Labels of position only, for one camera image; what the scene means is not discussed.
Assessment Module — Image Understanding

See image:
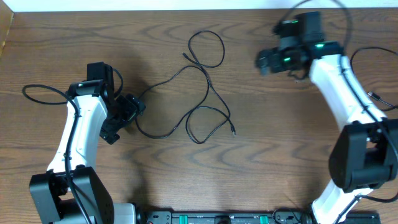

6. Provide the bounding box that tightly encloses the black barrel plug cable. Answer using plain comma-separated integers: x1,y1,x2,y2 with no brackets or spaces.
134,30,237,145

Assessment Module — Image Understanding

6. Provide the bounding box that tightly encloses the black usb cable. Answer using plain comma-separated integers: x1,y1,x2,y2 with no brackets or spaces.
349,46,398,112

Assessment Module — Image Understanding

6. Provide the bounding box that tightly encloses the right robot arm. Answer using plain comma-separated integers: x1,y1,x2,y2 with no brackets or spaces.
256,11,397,223

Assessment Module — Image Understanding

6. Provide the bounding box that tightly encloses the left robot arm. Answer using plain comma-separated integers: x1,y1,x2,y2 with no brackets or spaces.
29,62,146,223

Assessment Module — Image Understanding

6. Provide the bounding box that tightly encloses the left camera black cable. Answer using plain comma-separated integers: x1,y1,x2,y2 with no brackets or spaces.
21,68,125,224

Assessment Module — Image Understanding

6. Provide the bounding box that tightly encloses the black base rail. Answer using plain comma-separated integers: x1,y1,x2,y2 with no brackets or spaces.
136,207,382,224

